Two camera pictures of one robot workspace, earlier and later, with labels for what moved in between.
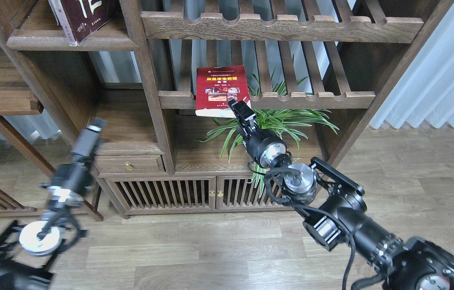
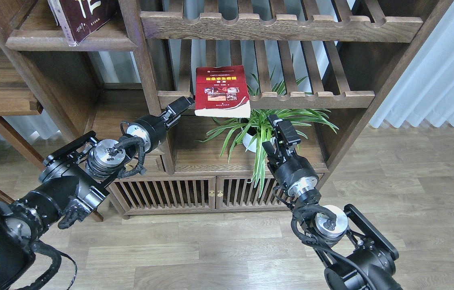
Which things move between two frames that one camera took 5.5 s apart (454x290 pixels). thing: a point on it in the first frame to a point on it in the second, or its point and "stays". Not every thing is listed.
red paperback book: x=216 y=86 stays
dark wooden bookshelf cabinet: x=200 y=106 stays
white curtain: x=444 y=82 stays
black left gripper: x=71 y=181 to x=151 y=129
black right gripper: x=263 y=145 to x=293 y=172
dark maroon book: x=79 y=19 stays
